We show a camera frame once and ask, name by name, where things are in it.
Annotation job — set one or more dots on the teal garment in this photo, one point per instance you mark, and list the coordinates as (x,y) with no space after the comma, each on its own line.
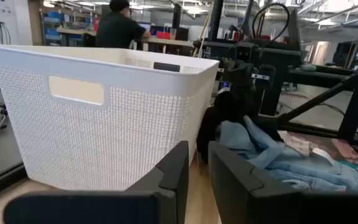
(348,164)

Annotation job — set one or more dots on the black garment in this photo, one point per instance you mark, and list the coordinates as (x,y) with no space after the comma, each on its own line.
(210,130)

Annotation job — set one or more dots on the light blue denim garment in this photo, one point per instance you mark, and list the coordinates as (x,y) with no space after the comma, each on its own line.
(259,149)

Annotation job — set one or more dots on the black workbench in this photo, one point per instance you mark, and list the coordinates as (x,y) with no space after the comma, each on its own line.
(291,56)

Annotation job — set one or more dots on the pink white floral garment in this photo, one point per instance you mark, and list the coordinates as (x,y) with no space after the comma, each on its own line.
(297,143)

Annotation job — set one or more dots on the green rounded object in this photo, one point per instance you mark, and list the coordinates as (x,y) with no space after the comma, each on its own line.
(308,67)

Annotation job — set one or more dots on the yellow vertical pole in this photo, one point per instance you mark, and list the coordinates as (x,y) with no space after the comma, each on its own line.
(203,31)

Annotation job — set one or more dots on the white perforated laundry basket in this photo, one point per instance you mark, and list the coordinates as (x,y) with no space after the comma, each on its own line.
(104,140)

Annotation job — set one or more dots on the red box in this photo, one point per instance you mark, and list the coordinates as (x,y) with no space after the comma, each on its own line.
(163,35)

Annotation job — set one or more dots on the black vertical post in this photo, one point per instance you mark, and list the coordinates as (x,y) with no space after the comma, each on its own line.
(215,18)

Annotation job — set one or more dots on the clear drinking cup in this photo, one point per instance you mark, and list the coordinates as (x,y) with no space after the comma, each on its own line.
(172,33)

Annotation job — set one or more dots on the purple pink patterned cloth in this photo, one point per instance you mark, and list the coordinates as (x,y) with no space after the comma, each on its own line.
(343,149)

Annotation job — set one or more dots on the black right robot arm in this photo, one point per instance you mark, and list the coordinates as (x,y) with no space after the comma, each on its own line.
(244,68)

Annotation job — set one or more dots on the blue storage bins shelf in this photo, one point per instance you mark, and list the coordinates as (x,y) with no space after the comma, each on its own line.
(53,25)

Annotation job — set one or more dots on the wooden office desk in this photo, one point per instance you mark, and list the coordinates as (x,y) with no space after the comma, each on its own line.
(166,41)

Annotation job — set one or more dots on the person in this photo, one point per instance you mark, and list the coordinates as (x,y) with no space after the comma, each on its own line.
(117,31)

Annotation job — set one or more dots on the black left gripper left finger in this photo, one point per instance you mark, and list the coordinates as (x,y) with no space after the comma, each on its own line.
(172,174)

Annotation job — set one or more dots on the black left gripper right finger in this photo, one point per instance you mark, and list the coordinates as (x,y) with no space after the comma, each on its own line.
(228,180)

